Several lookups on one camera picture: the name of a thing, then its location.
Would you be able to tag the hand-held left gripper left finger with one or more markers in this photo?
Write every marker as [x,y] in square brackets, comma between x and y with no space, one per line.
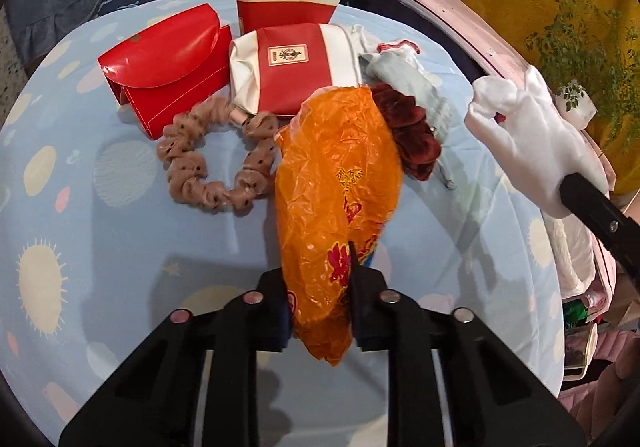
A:
[279,322]

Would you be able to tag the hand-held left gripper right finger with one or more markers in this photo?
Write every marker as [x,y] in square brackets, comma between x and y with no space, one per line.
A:
[362,317]

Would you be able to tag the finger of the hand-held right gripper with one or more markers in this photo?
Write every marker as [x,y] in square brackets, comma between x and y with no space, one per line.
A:
[600,222]

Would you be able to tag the white knit glove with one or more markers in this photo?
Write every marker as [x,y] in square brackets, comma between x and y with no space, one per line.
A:
[530,127]

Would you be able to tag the orange plastic bag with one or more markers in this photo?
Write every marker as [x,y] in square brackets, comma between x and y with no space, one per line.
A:
[335,177]

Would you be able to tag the brown dotted scrunchie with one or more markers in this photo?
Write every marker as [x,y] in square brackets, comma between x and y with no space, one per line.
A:
[180,167]

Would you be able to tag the dark red scrunchie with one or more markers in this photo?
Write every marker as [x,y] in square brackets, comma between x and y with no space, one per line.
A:
[415,137]

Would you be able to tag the grey cloth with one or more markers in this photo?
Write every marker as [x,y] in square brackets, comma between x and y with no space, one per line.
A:
[400,72]

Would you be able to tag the red white paper pouch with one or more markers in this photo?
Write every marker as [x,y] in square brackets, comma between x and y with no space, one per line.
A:
[290,72]

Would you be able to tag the red paper box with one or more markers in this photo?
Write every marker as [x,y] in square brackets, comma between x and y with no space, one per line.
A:
[165,77]

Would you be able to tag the red and white paper cup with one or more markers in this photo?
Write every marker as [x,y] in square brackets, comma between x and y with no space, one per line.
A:
[285,9]

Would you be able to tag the light blue printed sheet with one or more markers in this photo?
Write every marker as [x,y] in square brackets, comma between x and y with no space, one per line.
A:
[125,227]

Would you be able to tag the green leafy plant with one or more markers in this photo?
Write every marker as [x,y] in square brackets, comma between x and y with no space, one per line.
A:
[560,37]

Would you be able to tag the grey-blue backdrop cloth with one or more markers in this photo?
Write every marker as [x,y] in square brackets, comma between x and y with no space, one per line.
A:
[50,12]

